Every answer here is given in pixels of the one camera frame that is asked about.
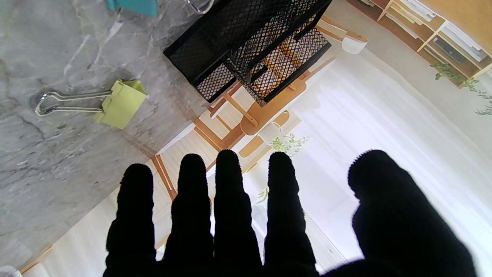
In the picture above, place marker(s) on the teal binder clip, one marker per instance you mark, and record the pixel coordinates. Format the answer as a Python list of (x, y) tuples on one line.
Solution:
[(134, 5)]

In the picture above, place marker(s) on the black mesh desk tray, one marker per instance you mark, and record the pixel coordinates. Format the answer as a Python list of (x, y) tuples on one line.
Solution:
[(230, 34)]

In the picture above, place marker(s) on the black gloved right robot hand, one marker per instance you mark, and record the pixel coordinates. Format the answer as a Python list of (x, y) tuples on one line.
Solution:
[(230, 238)]

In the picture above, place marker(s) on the yellow-green binder clip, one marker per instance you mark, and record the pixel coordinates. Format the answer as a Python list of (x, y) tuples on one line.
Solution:
[(123, 104)]

